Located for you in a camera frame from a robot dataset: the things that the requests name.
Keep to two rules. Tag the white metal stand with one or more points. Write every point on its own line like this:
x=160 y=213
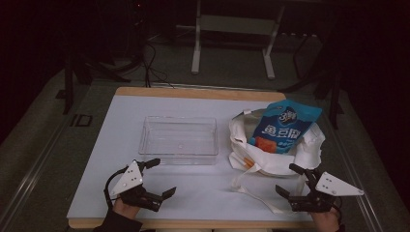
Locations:
x=235 y=24

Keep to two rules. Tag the metal floor rail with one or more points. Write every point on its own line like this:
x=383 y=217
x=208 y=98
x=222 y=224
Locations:
x=367 y=206
x=32 y=180

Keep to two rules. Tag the black floor bracket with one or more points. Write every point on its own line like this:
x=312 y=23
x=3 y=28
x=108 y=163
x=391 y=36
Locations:
x=81 y=120

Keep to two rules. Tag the white table mat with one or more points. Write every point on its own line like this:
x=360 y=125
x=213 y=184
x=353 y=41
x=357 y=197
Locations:
x=193 y=190

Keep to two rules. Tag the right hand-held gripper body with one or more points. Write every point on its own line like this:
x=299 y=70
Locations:
x=335 y=187

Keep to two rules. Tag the person's left hand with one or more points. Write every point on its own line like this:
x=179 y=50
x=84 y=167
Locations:
x=125 y=209

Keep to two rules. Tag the white cloth tote bag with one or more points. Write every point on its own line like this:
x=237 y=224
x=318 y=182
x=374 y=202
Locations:
x=277 y=161

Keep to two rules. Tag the blue snack packet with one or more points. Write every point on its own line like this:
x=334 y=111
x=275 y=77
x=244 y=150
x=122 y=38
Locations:
x=283 y=127

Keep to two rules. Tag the small orange packet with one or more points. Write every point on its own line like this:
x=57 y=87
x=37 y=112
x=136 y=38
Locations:
x=248 y=162

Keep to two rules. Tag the person's right hand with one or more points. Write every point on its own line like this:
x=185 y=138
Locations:
x=326 y=221

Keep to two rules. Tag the clear plastic box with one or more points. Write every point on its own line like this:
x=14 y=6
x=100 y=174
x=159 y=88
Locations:
x=179 y=140

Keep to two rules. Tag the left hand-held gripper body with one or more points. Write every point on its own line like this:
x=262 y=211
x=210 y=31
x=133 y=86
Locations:
x=129 y=180

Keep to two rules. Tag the black stand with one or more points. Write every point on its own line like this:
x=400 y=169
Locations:
x=75 y=71
x=328 y=80

